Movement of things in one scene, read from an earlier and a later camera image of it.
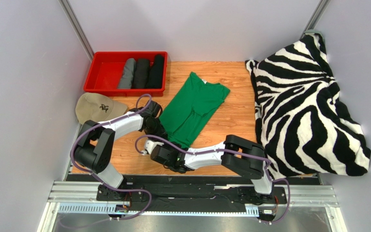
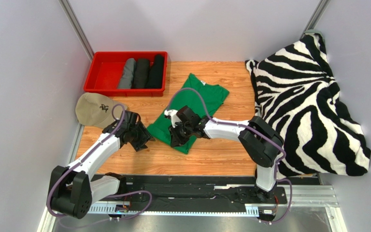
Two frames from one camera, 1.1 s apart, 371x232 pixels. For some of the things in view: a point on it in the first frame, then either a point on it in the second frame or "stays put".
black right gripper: (159, 154) → (179, 134)
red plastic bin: (106, 68) stays put
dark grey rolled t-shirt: (141, 73) stays put
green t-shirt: (195, 100) stays put
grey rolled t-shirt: (126, 81) stays put
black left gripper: (161, 130) → (145, 136)
